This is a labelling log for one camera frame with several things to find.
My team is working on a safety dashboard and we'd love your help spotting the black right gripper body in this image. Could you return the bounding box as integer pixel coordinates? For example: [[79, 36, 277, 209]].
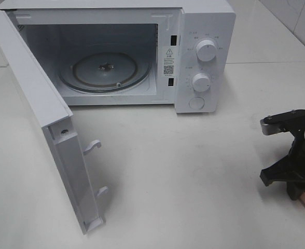
[[288, 124, 305, 189]]

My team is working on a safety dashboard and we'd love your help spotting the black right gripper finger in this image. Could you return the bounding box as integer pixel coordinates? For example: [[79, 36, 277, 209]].
[[260, 163, 293, 186], [287, 180, 305, 200]]

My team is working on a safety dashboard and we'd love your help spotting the round white door button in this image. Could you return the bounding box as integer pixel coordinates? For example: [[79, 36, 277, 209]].
[[189, 97, 205, 110]]

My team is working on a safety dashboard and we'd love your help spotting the white microwave door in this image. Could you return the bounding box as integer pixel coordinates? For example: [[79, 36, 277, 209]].
[[0, 10, 108, 234]]

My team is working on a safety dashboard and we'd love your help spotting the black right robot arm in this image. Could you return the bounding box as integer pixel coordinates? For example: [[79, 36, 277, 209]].
[[260, 109, 305, 200]]

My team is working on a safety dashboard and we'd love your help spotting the lower white timer knob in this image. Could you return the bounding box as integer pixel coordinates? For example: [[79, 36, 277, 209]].
[[191, 73, 211, 92]]

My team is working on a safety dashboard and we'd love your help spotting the upper white power knob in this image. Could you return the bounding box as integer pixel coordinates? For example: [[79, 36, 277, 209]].
[[195, 38, 217, 62]]

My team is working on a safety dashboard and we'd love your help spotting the glass microwave turntable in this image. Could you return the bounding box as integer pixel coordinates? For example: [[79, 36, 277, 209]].
[[59, 44, 155, 93]]

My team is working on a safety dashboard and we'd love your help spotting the white microwave oven body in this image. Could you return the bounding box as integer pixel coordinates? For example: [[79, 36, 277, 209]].
[[0, 1, 236, 113]]

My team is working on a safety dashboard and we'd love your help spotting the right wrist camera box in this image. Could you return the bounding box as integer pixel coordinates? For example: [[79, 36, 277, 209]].
[[260, 109, 305, 136]]

